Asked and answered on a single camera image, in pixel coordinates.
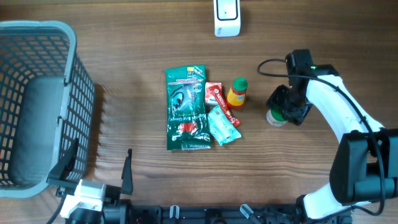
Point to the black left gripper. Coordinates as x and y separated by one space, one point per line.
61 170

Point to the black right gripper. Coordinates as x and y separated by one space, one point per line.
297 115

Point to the green-lidded white jar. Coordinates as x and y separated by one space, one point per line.
275 118

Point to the orange sauce bottle green cap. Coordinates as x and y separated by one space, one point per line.
236 96

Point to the teal wet wipes pack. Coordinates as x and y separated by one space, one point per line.
221 127

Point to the red coffee stick sachet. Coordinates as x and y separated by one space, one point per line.
216 92

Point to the small red white carton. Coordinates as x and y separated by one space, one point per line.
209 97

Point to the green gloves package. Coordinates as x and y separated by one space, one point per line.
187 124

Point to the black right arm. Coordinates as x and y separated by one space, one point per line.
364 169

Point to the white barcode scanner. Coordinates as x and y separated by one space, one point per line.
227 18

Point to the grey plastic mesh basket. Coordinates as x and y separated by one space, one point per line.
47 102

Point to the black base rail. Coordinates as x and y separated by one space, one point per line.
126 212

